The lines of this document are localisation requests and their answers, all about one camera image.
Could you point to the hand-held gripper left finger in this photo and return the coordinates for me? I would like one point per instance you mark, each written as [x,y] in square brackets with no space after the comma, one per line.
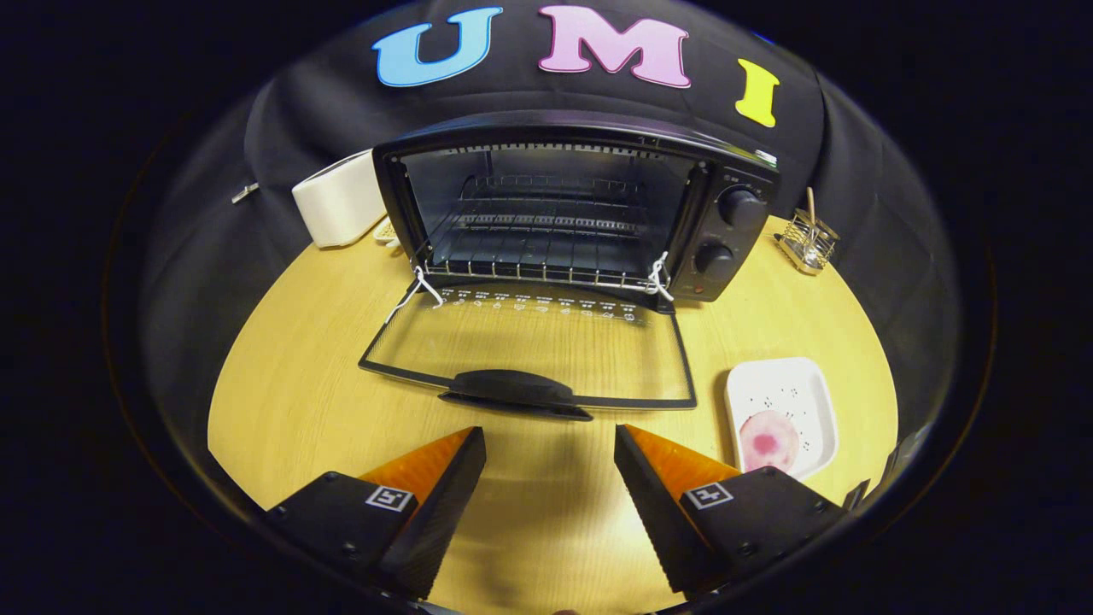
[440,512]

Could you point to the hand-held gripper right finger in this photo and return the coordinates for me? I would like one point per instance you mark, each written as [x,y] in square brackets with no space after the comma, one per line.
[662,512]

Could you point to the pink ham slice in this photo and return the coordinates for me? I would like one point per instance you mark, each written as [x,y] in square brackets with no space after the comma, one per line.
[768,442]

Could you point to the white square plate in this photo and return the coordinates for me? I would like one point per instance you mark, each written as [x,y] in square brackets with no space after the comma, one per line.
[781,384]

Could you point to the black toaster oven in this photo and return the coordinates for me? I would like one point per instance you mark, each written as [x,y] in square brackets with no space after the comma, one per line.
[721,232]

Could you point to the white toaster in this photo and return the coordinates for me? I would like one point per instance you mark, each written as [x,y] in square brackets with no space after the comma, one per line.
[337,201]

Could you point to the wooden stick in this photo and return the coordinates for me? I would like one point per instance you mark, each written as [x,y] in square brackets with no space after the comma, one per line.
[810,203]

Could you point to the metal clip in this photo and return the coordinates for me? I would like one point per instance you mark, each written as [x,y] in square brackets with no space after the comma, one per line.
[245,192]

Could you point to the black backdrop cloth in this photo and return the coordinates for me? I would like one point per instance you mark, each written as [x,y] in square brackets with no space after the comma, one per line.
[512,94]

